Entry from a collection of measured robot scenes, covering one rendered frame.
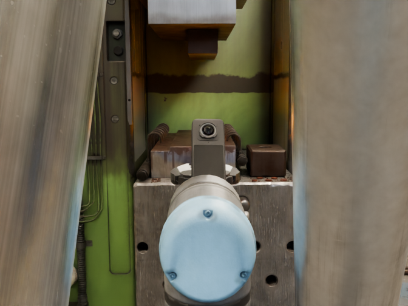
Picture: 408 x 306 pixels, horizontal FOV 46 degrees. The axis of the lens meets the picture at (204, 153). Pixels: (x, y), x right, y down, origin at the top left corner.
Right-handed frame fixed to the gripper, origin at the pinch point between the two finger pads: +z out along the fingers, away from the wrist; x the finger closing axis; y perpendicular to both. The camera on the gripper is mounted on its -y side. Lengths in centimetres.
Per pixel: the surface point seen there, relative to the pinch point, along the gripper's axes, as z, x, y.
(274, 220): 26.9, 16.1, 17.1
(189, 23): 33.0, -3.2, -27.1
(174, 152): 32.9, -6.8, 2.4
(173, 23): 32.9, -6.6, -27.2
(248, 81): 81, 15, -15
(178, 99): 81, -8, -8
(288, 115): 48, 23, -5
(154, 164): 32.9, -11.6, 5.3
